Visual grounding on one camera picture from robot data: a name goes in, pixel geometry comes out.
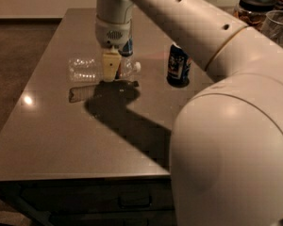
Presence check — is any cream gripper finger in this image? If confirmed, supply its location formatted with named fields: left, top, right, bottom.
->
left=102, top=47, right=122, bottom=82

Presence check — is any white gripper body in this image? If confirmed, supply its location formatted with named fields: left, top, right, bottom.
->
left=95, top=18, right=131, bottom=49

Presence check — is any clear plastic water bottle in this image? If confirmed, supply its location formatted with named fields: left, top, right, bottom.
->
left=68, top=56, right=142, bottom=84

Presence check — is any silver blue energy drink can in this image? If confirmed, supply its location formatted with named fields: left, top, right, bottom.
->
left=119, top=39, right=133, bottom=57

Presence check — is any dark drawer with handle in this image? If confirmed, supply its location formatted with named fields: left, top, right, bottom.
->
left=21, top=180, right=174, bottom=214

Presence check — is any dark blue soda can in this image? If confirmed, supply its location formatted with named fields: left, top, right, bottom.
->
left=167, top=42, right=191, bottom=88

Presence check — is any clear drinking glass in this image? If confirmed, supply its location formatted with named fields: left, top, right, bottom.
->
left=261, top=10, right=283, bottom=48

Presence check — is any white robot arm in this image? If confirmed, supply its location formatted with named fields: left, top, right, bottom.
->
left=96, top=0, right=283, bottom=226

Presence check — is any glass jar with black lid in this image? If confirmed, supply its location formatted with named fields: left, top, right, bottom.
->
left=233, top=0, right=276, bottom=31

